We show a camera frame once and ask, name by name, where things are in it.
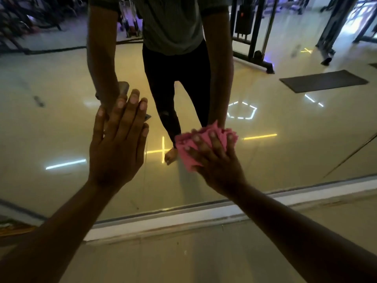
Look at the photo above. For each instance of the person's left hand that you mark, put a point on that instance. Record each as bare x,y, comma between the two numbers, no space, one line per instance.
116,156

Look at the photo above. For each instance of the person's right hand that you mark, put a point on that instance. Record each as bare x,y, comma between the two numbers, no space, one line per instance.
219,165

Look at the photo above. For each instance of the pink cloth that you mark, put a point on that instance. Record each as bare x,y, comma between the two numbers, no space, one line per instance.
182,147

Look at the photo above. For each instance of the large wall mirror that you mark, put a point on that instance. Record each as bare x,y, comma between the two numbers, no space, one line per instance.
294,129

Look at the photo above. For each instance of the person's right forearm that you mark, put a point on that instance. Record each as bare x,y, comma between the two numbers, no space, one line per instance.
306,235

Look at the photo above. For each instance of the person's left forearm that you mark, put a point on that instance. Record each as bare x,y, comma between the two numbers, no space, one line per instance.
47,235

